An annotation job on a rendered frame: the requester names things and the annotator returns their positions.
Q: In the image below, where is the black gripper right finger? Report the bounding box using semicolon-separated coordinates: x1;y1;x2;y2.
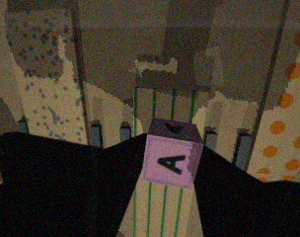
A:
194;145;300;237

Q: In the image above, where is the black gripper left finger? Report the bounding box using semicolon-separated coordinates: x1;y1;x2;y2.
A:
0;132;147;237

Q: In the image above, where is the pink cube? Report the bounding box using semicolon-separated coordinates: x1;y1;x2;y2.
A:
141;118;204;190

